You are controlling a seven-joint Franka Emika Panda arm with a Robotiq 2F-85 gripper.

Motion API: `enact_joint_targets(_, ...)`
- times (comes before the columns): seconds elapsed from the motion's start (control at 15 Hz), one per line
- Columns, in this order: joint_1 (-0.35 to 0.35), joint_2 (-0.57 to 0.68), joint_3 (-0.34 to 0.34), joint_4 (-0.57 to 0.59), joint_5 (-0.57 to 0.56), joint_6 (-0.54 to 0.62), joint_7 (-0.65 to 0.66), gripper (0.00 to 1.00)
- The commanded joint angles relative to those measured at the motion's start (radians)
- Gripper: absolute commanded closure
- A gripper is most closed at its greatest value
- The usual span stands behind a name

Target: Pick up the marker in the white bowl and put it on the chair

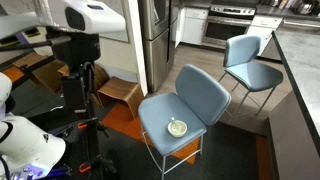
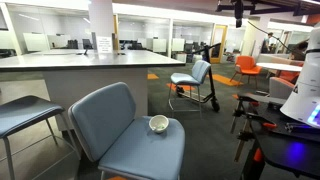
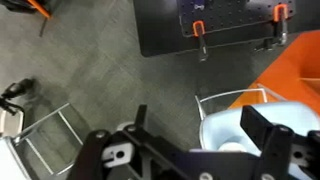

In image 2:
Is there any white ceramic bowl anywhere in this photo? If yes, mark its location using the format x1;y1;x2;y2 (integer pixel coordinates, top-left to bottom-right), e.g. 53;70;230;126
148;114;170;135

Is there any blue upholstered chair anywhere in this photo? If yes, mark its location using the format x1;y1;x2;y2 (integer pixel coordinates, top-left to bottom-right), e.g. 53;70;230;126
68;81;186;180
0;95;81;180
167;59;212;120

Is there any orange lounge chair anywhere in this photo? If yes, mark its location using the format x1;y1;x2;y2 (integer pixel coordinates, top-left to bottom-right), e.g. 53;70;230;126
229;55;264;90

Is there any black electric scooter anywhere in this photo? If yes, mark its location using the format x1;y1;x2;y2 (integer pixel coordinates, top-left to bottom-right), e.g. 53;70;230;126
175;42;222;113

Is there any white paper sign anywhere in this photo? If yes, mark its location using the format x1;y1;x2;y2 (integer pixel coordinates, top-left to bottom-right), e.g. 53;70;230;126
96;35;114;54

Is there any grey kitchen island counter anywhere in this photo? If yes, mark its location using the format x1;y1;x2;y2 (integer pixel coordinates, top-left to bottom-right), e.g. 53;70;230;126
0;49;187;133

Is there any white square column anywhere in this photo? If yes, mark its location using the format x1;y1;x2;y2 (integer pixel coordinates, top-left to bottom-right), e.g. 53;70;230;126
87;0;116;54

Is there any standing person in background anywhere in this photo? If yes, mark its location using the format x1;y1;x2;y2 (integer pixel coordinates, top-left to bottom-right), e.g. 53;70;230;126
261;31;275;55

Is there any grey orange armchair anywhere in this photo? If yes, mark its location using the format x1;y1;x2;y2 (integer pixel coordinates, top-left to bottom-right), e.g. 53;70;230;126
268;71;302;100

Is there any round white table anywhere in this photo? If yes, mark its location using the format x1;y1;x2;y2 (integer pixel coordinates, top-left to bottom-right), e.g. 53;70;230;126
255;61;304;73

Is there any black robot table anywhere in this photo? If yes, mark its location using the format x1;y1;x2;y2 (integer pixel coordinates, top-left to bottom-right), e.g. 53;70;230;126
235;92;320;180

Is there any seated person dark hair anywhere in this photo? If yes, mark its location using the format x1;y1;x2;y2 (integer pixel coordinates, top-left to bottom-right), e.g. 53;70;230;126
289;40;310;62

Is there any yellow door frame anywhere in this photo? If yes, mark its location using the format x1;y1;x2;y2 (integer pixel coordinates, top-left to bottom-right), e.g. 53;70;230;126
209;24;229;65

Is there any black orange-handled clamp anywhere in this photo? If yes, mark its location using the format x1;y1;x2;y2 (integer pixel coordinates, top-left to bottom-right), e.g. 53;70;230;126
232;108;279;131
240;139;268;180

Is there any black overhead mount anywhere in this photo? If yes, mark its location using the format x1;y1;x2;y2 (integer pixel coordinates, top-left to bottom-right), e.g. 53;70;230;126
215;0;320;29

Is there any thin black hanging cable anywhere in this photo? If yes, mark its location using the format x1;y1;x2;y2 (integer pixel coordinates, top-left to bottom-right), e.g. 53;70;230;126
247;20;307;57

